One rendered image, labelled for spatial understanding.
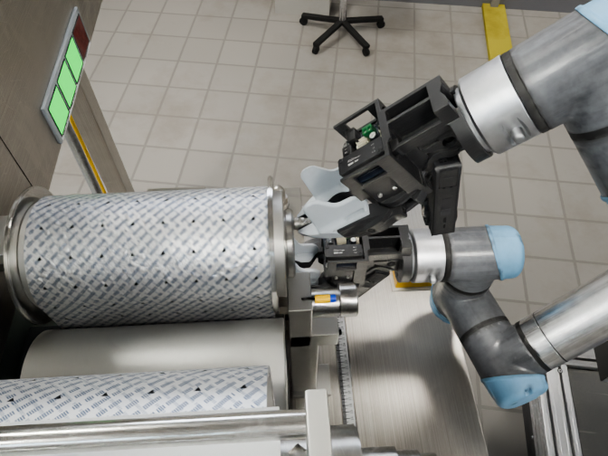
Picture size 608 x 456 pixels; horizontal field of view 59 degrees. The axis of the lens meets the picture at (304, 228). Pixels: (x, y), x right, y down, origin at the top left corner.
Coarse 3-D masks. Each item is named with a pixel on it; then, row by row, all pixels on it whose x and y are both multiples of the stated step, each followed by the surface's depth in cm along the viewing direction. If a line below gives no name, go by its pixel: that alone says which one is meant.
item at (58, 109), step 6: (54, 96) 78; (60, 96) 80; (54, 102) 78; (60, 102) 80; (54, 108) 78; (60, 108) 80; (66, 108) 82; (54, 114) 78; (60, 114) 80; (66, 114) 82; (60, 120) 80; (60, 126) 80
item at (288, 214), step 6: (288, 210) 57; (288, 216) 56; (288, 222) 55; (288, 228) 55; (288, 234) 55; (288, 240) 54; (288, 246) 54; (294, 246) 55; (288, 252) 55; (294, 252) 55; (288, 258) 55; (294, 258) 55; (288, 264) 55; (294, 264) 55; (288, 270) 56; (294, 270) 56; (288, 276) 57; (294, 276) 57
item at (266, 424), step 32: (128, 416) 29; (160, 416) 29; (192, 416) 28; (224, 416) 27; (256, 416) 27; (288, 416) 27; (320, 416) 27; (0, 448) 27; (32, 448) 27; (64, 448) 27; (96, 448) 27; (128, 448) 27; (160, 448) 28; (192, 448) 28; (224, 448) 28; (256, 448) 28; (320, 448) 26
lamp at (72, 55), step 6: (72, 42) 86; (72, 48) 86; (66, 54) 83; (72, 54) 86; (78, 54) 88; (72, 60) 86; (78, 60) 88; (72, 66) 86; (78, 66) 88; (78, 72) 88
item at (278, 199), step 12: (276, 192) 56; (276, 204) 54; (24, 216) 53; (276, 216) 53; (24, 228) 52; (276, 228) 53; (276, 240) 52; (276, 252) 52; (276, 264) 53; (24, 276) 52; (276, 276) 53; (24, 288) 52
